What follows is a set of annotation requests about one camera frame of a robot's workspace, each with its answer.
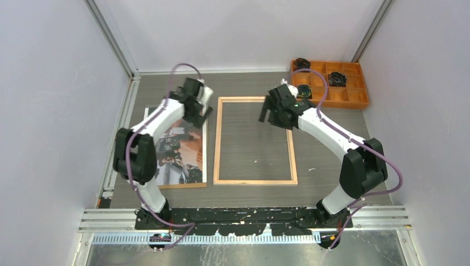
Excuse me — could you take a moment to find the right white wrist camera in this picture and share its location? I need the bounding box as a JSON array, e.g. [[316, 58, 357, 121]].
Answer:
[[280, 79, 299, 98]]

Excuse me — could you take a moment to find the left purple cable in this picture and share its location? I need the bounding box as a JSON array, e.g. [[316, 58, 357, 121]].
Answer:
[[125, 63, 202, 252]]

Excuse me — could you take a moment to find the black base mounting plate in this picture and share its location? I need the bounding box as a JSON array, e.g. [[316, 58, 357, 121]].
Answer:
[[134, 207, 350, 236]]

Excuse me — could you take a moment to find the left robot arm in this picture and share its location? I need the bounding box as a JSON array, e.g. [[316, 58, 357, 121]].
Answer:
[[113, 78, 213, 229]]

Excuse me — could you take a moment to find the white wooden picture frame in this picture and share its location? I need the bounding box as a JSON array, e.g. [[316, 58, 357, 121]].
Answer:
[[213, 96, 298, 186]]

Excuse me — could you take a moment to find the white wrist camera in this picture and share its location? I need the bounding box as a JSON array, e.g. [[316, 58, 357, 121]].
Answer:
[[280, 79, 299, 98], [197, 79, 213, 106]]

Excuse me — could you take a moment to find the aluminium rail front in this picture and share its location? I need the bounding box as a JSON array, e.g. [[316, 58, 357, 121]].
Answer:
[[79, 206, 411, 236]]

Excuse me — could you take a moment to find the blue yellow tape roll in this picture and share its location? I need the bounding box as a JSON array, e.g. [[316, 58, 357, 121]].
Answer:
[[297, 84, 312, 99]]

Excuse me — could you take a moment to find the black tape roll middle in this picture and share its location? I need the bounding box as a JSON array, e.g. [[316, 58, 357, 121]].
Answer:
[[328, 71, 348, 88]]

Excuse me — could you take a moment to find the black tape roll top-left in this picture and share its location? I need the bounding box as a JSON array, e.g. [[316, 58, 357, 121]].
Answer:
[[293, 58, 311, 71]]

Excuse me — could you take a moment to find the brown backing board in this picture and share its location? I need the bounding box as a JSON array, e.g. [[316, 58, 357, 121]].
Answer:
[[159, 182, 207, 189]]

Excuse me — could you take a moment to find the printed photo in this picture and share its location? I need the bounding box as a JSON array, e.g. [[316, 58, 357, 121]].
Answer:
[[155, 119, 207, 185]]

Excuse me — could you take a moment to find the orange compartment tray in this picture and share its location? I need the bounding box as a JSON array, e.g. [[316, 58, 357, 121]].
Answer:
[[289, 60, 369, 110]]

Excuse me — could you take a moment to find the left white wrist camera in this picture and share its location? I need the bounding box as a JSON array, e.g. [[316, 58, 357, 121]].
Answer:
[[197, 79, 213, 106]]

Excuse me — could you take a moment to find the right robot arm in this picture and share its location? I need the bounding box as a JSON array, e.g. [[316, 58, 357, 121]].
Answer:
[[259, 84, 388, 228]]

